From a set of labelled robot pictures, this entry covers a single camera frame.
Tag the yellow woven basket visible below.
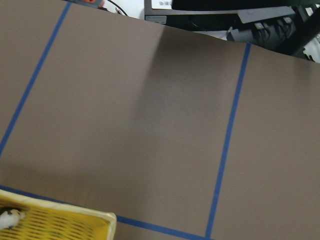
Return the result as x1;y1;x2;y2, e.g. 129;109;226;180
0;189;117;240

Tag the toy panda figure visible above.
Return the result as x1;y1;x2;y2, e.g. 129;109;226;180
0;209;26;230

